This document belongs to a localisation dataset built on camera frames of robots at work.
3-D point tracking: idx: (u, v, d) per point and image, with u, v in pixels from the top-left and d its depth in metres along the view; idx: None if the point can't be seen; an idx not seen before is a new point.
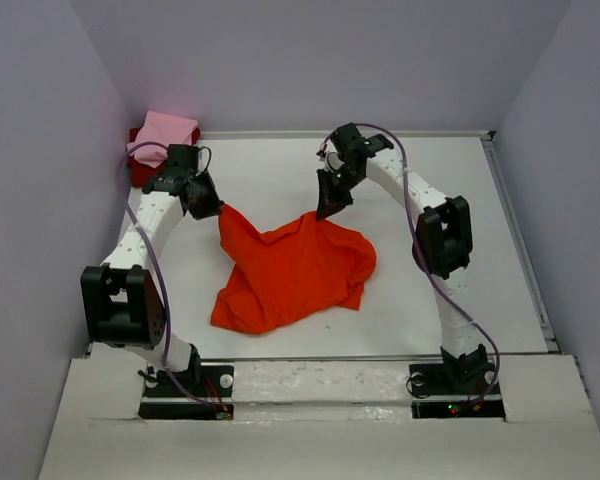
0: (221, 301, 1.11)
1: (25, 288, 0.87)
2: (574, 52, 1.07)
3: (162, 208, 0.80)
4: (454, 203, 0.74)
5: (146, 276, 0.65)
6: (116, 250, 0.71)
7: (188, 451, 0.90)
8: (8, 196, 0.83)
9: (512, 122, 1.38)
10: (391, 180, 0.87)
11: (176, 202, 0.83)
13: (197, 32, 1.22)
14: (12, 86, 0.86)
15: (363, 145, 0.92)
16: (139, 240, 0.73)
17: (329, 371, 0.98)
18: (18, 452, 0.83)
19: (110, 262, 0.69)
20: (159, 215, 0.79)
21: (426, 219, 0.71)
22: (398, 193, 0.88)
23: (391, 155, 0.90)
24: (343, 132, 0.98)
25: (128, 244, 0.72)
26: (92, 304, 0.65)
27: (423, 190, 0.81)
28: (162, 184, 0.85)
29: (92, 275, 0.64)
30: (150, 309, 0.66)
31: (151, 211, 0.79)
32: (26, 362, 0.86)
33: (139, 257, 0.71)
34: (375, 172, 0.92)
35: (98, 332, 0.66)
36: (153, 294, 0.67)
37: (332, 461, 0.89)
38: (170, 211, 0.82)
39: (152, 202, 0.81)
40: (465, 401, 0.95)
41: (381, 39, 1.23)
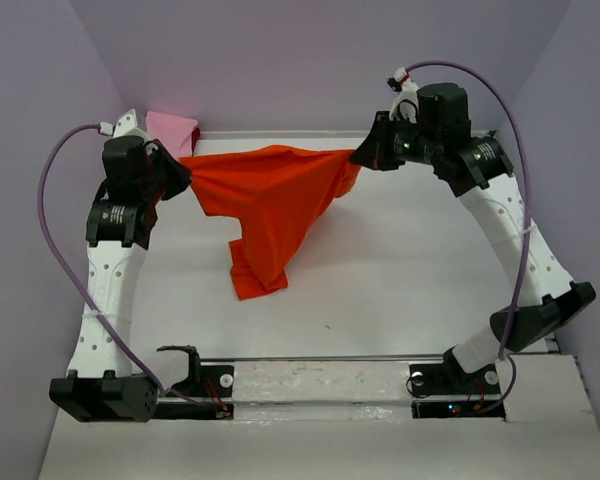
0: (239, 276, 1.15)
1: (25, 287, 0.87)
2: (574, 51, 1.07)
3: (119, 271, 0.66)
4: (577, 290, 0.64)
5: (123, 381, 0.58)
6: (79, 348, 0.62)
7: (188, 451, 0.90)
8: (7, 196, 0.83)
9: (513, 123, 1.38)
10: (503, 232, 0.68)
11: (134, 252, 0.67)
13: (196, 32, 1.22)
14: (11, 86, 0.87)
15: (472, 157, 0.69)
16: (101, 331, 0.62)
17: (329, 370, 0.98)
18: (18, 452, 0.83)
19: (76, 366, 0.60)
20: (117, 283, 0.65)
21: (544, 317, 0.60)
22: (497, 243, 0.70)
23: (507, 190, 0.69)
24: (450, 104, 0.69)
25: (90, 339, 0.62)
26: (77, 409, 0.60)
27: (545, 264, 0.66)
28: (110, 222, 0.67)
29: (62, 391, 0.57)
30: (135, 403, 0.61)
31: (107, 278, 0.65)
32: (26, 361, 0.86)
33: (109, 354, 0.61)
34: (474, 205, 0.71)
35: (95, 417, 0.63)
36: (136, 385, 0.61)
37: (334, 462, 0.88)
38: (130, 270, 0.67)
39: (104, 262, 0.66)
40: (464, 401, 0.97)
41: (381, 39, 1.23)
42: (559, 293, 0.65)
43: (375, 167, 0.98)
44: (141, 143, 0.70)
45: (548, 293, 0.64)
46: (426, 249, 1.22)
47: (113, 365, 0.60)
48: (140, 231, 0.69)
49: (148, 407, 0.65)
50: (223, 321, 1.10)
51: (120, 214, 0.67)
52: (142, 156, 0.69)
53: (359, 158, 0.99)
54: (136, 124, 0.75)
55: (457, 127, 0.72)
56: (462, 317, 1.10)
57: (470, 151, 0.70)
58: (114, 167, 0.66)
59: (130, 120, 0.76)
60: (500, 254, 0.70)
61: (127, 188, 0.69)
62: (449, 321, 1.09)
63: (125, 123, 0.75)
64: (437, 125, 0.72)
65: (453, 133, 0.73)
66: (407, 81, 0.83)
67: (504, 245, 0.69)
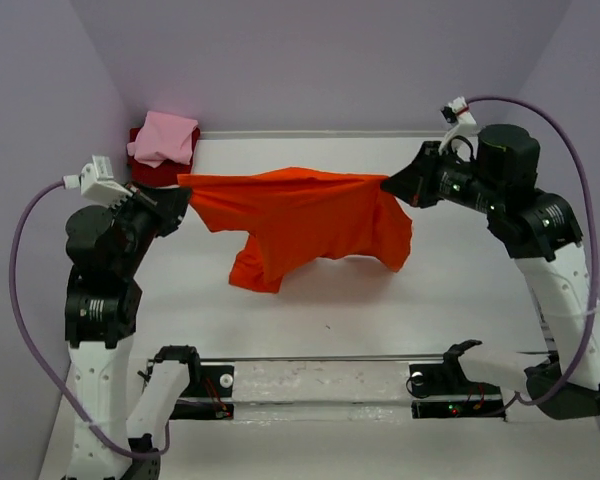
0: (241, 262, 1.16)
1: (25, 287, 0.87)
2: (576, 50, 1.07)
3: (106, 375, 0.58)
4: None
5: None
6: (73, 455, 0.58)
7: (189, 451, 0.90)
8: (7, 196, 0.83)
9: (514, 122, 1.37)
10: (563, 309, 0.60)
11: (120, 350, 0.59)
13: (197, 32, 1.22)
14: (11, 86, 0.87)
15: (539, 222, 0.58)
16: (96, 439, 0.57)
17: (329, 371, 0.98)
18: (18, 452, 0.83)
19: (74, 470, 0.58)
20: (106, 387, 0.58)
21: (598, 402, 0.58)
22: (552, 317, 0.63)
23: (573, 263, 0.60)
24: (524, 157, 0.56)
25: (84, 447, 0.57)
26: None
27: None
28: (88, 319, 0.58)
29: None
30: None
31: (94, 384, 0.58)
32: (26, 362, 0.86)
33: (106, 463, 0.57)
34: (532, 272, 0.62)
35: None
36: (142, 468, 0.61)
37: (334, 462, 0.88)
38: (118, 371, 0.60)
39: (89, 366, 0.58)
40: (465, 401, 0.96)
41: (382, 38, 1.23)
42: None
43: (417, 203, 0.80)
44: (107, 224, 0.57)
45: None
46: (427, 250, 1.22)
47: (112, 471, 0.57)
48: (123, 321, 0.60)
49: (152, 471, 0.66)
50: (223, 321, 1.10)
51: (99, 309, 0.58)
52: (111, 236, 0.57)
53: (397, 192, 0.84)
54: (97, 179, 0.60)
55: (523, 182, 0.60)
56: (463, 317, 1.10)
57: (537, 213, 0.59)
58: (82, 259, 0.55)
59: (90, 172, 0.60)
60: (551, 322, 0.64)
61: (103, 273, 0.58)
62: (450, 322, 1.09)
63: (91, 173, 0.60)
64: (501, 178, 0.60)
65: (519, 187, 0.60)
66: (464, 114, 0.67)
67: (564, 322, 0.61)
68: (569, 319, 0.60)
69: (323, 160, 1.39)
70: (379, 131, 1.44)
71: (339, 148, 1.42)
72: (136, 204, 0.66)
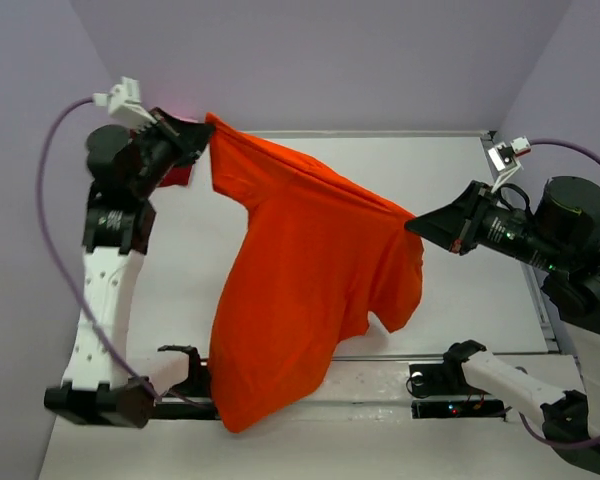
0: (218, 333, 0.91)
1: (24, 287, 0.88)
2: (576, 52, 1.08)
3: (115, 279, 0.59)
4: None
5: (119, 397, 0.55)
6: (74, 360, 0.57)
7: (189, 452, 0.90)
8: (7, 197, 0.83)
9: (514, 122, 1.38)
10: None
11: (131, 261, 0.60)
13: (197, 32, 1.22)
14: (11, 88, 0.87)
15: None
16: (97, 345, 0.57)
17: (330, 371, 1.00)
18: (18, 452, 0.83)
19: (69, 378, 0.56)
20: (112, 294, 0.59)
21: None
22: (598, 386, 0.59)
23: None
24: (597, 225, 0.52)
25: (85, 351, 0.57)
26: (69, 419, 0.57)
27: None
28: (105, 229, 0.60)
29: (56, 399, 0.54)
30: (132, 415, 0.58)
31: (101, 286, 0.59)
32: (25, 361, 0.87)
33: (104, 370, 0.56)
34: (584, 334, 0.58)
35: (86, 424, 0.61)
36: (131, 394, 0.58)
37: (334, 462, 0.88)
38: (127, 275, 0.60)
39: (100, 270, 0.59)
40: (465, 401, 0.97)
41: (382, 39, 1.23)
42: None
43: (456, 250, 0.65)
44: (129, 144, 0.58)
45: None
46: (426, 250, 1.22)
47: (107, 377, 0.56)
48: (137, 239, 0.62)
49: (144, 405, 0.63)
50: None
51: (117, 220, 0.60)
52: (127, 159, 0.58)
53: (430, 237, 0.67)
54: (126, 100, 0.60)
55: (590, 247, 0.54)
56: (462, 317, 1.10)
57: None
58: (101, 173, 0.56)
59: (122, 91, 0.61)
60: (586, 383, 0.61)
61: (118, 192, 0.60)
62: (449, 322, 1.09)
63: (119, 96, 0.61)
64: (568, 241, 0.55)
65: (587, 252, 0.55)
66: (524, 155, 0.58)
67: None
68: None
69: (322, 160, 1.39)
70: (378, 132, 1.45)
71: (338, 148, 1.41)
72: (158, 132, 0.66)
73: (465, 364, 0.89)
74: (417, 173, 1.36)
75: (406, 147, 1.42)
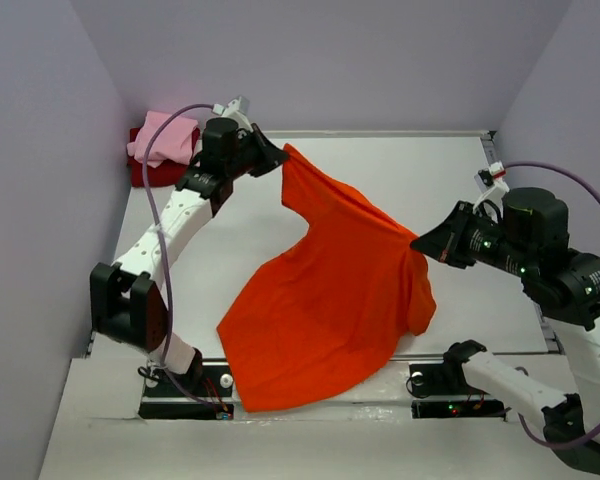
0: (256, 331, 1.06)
1: (25, 286, 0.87)
2: (577, 52, 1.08)
3: (188, 211, 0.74)
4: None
5: (152, 289, 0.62)
6: (131, 251, 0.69)
7: (190, 451, 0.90)
8: (8, 197, 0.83)
9: (514, 122, 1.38)
10: (595, 376, 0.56)
11: (206, 205, 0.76)
13: (199, 33, 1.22)
14: (12, 87, 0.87)
15: (583, 289, 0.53)
16: (155, 245, 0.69)
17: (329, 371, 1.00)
18: (18, 451, 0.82)
19: (121, 261, 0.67)
20: (184, 219, 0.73)
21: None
22: (585, 382, 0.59)
23: None
24: (548, 220, 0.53)
25: (143, 247, 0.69)
26: (98, 303, 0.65)
27: None
28: (196, 181, 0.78)
29: (101, 273, 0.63)
30: (150, 317, 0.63)
31: (176, 212, 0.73)
32: (26, 360, 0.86)
33: (150, 264, 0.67)
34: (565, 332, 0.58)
35: (102, 324, 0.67)
36: (158, 300, 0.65)
37: (334, 462, 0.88)
38: (199, 213, 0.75)
39: (179, 202, 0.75)
40: (465, 401, 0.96)
41: (383, 39, 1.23)
42: None
43: (445, 260, 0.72)
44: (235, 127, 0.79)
45: None
46: None
47: (150, 270, 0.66)
48: (214, 200, 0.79)
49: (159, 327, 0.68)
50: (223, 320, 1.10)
51: (206, 181, 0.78)
52: (230, 140, 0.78)
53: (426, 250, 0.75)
54: (238, 109, 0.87)
55: (554, 245, 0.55)
56: (462, 317, 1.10)
57: (579, 278, 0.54)
58: (209, 145, 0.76)
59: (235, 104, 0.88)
60: (577, 379, 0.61)
61: (214, 162, 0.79)
62: (449, 321, 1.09)
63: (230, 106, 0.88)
64: (529, 240, 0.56)
65: (553, 249, 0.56)
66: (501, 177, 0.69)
67: (593, 387, 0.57)
68: (599, 388, 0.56)
69: (323, 159, 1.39)
70: (379, 132, 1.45)
71: (338, 148, 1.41)
72: (251, 138, 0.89)
73: (465, 364, 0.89)
74: (418, 172, 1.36)
75: (407, 146, 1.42)
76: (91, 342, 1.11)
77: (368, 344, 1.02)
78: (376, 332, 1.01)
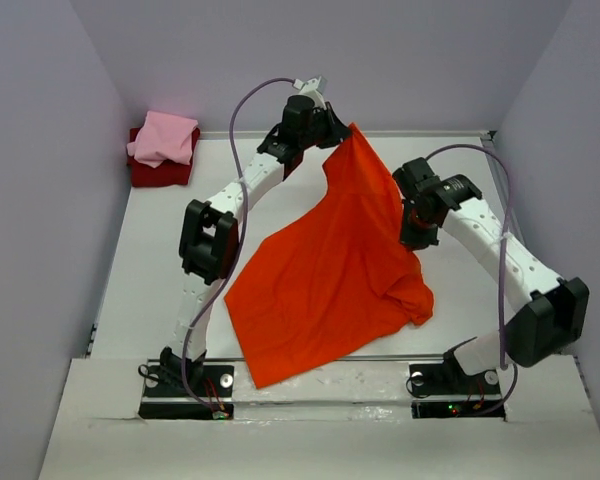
0: (257, 292, 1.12)
1: (25, 289, 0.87)
2: (576, 54, 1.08)
3: (266, 171, 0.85)
4: (572, 290, 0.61)
5: (234, 224, 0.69)
6: (217, 195, 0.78)
7: (189, 452, 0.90)
8: (8, 201, 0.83)
9: (512, 123, 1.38)
10: (483, 245, 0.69)
11: (279, 169, 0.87)
13: (198, 34, 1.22)
14: (10, 89, 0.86)
15: (440, 188, 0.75)
16: (238, 191, 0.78)
17: (329, 371, 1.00)
18: (19, 452, 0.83)
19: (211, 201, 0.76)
20: (262, 176, 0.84)
21: (533, 307, 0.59)
22: (487, 261, 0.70)
23: (478, 209, 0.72)
24: (411, 165, 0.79)
25: (228, 192, 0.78)
26: (186, 230, 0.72)
27: (527, 264, 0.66)
28: (273, 147, 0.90)
29: (194, 207, 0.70)
30: (227, 251, 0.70)
31: (257, 170, 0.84)
32: (26, 362, 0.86)
33: (235, 207, 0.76)
34: (455, 227, 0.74)
35: (184, 252, 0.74)
36: (235, 239, 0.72)
37: (334, 462, 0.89)
38: (273, 175, 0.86)
39: (259, 163, 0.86)
40: (465, 401, 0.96)
41: (382, 40, 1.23)
42: (550, 289, 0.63)
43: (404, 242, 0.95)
44: (313, 106, 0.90)
45: (537, 289, 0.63)
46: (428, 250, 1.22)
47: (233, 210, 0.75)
48: (286, 167, 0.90)
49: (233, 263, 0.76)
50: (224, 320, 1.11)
51: (281, 149, 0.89)
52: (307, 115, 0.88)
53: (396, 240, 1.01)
54: (316, 88, 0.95)
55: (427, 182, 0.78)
56: (461, 317, 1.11)
57: (441, 185, 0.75)
58: (288, 118, 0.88)
59: (314, 83, 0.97)
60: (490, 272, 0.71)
61: (290, 133, 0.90)
62: (448, 321, 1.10)
63: (309, 84, 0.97)
64: (410, 188, 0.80)
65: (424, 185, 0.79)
66: None
67: (488, 256, 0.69)
68: (486, 250, 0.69)
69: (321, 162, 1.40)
70: (378, 132, 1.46)
71: None
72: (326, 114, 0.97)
73: (457, 351, 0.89)
74: None
75: (405, 148, 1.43)
76: (91, 342, 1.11)
77: (365, 315, 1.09)
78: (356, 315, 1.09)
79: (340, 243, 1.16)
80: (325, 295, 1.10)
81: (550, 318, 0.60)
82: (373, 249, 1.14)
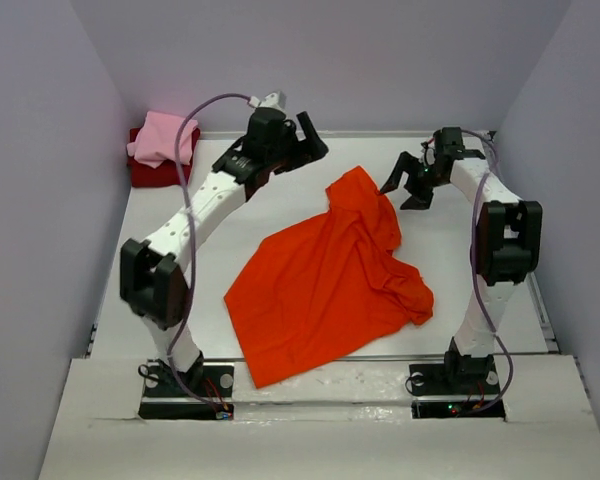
0: (256, 294, 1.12)
1: (25, 289, 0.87)
2: (575, 55, 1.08)
3: (221, 195, 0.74)
4: (526, 206, 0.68)
5: (176, 267, 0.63)
6: (160, 230, 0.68)
7: (189, 454, 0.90)
8: (8, 202, 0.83)
9: (512, 123, 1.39)
10: (470, 181, 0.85)
11: (239, 190, 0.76)
13: (198, 35, 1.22)
14: (10, 90, 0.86)
15: (457, 153, 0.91)
16: (184, 225, 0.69)
17: (329, 371, 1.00)
18: (19, 452, 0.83)
19: (151, 239, 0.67)
20: (216, 202, 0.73)
21: (488, 207, 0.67)
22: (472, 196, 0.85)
23: (478, 163, 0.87)
24: (447, 132, 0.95)
25: (173, 227, 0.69)
26: (125, 275, 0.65)
27: (497, 189, 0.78)
28: (233, 163, 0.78)
29: (130, 250, 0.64)
30: (171, 296, 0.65)
31: (209, 196, 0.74)
32: (26, 362, 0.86)
33: (179, 244, 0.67)
34: (458, 176, 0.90)
35: (128, 296, 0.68)
36: (180, 280, 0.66)
37: (334, 461, 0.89)
38: (230, 199, 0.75)
39: (214, 185, 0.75)
40: (464, 401, 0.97)
41: (382, 41, 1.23)
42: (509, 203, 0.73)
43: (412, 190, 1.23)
44: (282, 117, 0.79)
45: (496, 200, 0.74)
46: (428, 251, 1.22)
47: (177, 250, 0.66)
48: (249, 186, 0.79)
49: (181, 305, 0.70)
50: (225, 320, 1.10)
51: (243, 165, 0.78)
52: (273, 126, 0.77)
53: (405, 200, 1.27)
54: (276, 103, 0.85)
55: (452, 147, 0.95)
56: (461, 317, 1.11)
57: (459, 148, 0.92)
58: (253, 128, 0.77)
59: (272, 98, 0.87)
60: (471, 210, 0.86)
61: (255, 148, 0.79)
62: (449, 322, 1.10)
63: (268, 100, 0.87)
64: (438, 146, 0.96)
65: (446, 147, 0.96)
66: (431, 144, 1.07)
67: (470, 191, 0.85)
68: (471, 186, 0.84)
69: (321, 161, 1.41)
70: (377, 132, 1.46)
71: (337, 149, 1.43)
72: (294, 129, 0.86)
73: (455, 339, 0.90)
74: None
75: (405, 147, 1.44)
76: (91, 342, 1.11)
77: (364, 314, 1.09)
78: (356, 312, 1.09)
79: (339, 246, 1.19)
80: (325, 293, 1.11)
81: (502, 222, 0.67)
82: (372, 253, 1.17)
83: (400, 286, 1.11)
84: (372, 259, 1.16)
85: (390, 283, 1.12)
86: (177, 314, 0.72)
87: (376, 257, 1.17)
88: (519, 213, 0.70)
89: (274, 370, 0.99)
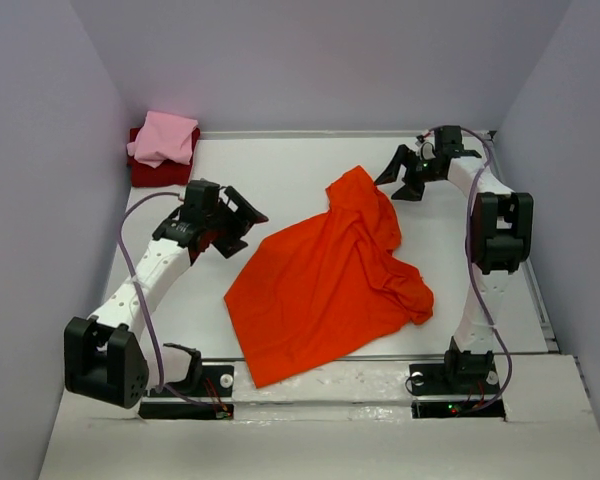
0: (255, 294, 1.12)
1: (25, 289, 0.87)
2: (576, 55, 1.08)
3: (166, 260, 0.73)
4: (517, 197, 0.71)
5: (130, 340, 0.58)
6: (108, 303, 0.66)
7: (188, 454, 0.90)
8: (7, 202, 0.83)
9: (512, 122, 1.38)
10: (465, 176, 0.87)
11: (183, 254, 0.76)
13: (198, 34, 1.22)
14: (9, 89, 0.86)
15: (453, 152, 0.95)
16: (133, 295, 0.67)
17: (329, 371, 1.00)
18: (19, 452, 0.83)
19: (98, 314, 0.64)
20: (162, 267, 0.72)
21: (482, 197, 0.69)
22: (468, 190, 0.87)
23: (473, 162, 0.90)
24: (447, 130, 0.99)
25: (120, 298, 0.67)
26: (70, 361, 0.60)
27: (492, 183, 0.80)
28: (173, 228, 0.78)
29: (75, 329, 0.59)
30: (128, 370, 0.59)
31: (155, 262, 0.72)
32: (26, 362, 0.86)
33: (130, 313, 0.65)
34: (455, 173, 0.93)
35: (77, 384, 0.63)
36: (137, 355, 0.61)
37: (333, 461, 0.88)
38: (176, 262, 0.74)
39: (157, 251, 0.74)
40: (464, 401, 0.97)
41: (382, 40, 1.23)
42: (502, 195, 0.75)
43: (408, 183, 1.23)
44: (216, 189, 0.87)
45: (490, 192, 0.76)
46: (428, 251, 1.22)
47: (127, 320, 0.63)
48: (192, 247, 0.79)
49: (140, 382, 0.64)
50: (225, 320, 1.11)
51: (185, 228, 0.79)
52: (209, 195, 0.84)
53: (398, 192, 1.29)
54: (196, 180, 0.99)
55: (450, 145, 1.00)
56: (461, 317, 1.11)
57: (455, 147, 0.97)
58: (191, 195, 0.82)
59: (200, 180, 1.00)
60: None
61: (195, 214, 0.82)
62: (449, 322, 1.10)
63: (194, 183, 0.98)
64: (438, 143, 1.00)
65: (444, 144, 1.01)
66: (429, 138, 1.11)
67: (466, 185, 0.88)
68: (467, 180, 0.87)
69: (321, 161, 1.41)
70: (377, 132, 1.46)
71: (337, 149, 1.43)
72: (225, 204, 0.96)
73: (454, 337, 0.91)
74: None
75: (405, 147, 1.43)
76: None
77: (365, 314, 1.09)
78: (356, 313, 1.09)
79: (339, 246, 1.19)
80: (325, 292, 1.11)
81: (495, 211, 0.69)
82: (372, 253, 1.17)
83: (400, 286, 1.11)
84: (371, 259, 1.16)
85: (390, 283, 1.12)
86: (140, 390, 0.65)
87: (377, 257, 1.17)
88: (511, 204, 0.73)
89: (273, 370, 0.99)
